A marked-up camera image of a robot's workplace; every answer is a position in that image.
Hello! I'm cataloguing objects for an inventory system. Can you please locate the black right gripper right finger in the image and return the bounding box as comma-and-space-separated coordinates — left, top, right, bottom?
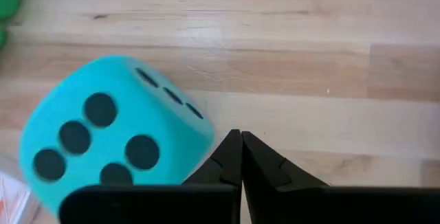
242, 131, 330, 224

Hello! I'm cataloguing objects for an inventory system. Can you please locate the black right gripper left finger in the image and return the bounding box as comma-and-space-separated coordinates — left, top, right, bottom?
181, 129, 243, 188

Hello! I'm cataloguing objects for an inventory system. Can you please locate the teal foam die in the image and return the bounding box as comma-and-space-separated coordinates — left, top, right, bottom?
19, 54, 216, 218

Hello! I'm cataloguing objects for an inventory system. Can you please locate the orange white playing card box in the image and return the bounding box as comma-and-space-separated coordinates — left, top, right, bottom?
0, 170, 42, 224

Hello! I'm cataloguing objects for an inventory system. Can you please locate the long green toy block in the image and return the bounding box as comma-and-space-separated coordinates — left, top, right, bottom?
0, 0, 34, 52

